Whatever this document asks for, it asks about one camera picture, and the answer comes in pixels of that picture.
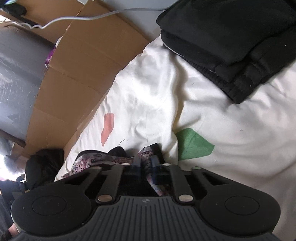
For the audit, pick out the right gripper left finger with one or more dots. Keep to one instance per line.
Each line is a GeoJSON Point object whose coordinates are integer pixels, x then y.
{"type": "Point", "coordinates": [137, 166]}

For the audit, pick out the black crumpled garment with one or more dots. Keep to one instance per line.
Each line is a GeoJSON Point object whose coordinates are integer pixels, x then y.
{"type": "Point", "coordinates": [41, 169]}

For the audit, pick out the folded black garment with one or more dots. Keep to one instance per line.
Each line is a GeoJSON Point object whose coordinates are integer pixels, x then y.
{"type": "Point", "coordinates": [237, 45]}

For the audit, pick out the purple white plastic package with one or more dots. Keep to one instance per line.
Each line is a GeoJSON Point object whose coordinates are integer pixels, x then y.
{"type": "Point", "coordinates": [49, 57]}

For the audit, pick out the bear print black garment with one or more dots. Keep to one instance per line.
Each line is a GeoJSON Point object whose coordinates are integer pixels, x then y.
{"type": "Point", "coordinates": [118, 156]}

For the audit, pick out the grey plastic-wrapped bundle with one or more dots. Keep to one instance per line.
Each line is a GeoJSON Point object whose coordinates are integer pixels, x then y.
{"type": "Point", "coordinates": [23, 57]}

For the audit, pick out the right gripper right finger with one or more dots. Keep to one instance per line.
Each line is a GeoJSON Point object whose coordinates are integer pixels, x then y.
{"type": "Point", "coordinates": [158, 170]}

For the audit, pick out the brown cardboard sheet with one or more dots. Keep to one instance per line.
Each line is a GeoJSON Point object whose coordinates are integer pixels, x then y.
{"type": "Point", "coordinates": [88, 57]}

